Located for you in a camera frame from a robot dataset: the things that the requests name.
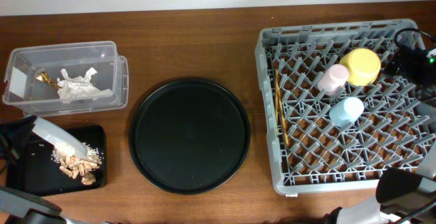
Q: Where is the yellow bowl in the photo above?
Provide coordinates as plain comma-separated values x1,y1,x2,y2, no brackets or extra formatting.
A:
339,48,381,86

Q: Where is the grey plate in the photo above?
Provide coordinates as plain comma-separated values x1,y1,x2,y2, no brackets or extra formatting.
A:
32,117,88,159

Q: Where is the brown snack wrapper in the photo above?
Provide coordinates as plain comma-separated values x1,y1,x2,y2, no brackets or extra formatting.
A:
35,71,61,89

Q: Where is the food scraps pile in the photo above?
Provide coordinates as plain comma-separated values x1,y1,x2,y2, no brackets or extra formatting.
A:
51,142,104,186

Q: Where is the white napkin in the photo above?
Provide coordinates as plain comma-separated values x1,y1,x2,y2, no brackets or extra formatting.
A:
57,67,112,103

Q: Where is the pink cup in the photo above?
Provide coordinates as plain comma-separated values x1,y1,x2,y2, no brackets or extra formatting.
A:
317,64,349,96

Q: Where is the blue cup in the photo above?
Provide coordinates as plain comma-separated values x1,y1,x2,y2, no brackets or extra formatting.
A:
329,97,364,127

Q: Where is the wooden chopstick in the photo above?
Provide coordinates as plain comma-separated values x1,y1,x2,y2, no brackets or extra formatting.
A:
274,68,279,136
279,87,290,147

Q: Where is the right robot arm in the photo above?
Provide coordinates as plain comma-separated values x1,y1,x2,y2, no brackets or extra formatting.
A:
323,45,435,223

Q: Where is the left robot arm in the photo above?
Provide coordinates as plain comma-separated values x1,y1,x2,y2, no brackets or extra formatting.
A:
1,116,107,223

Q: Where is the grey dishwasher rack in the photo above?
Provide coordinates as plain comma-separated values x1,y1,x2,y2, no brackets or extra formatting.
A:
255,19,435,196

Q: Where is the black rectangular tray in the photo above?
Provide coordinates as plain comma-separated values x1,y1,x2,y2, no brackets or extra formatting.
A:
6,125,107,197

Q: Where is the clear plastic bin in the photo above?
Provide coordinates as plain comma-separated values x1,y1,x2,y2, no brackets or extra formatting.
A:
2,41,129,116

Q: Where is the black round tray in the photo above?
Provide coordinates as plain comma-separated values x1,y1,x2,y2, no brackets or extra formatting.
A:
129,78,251,195

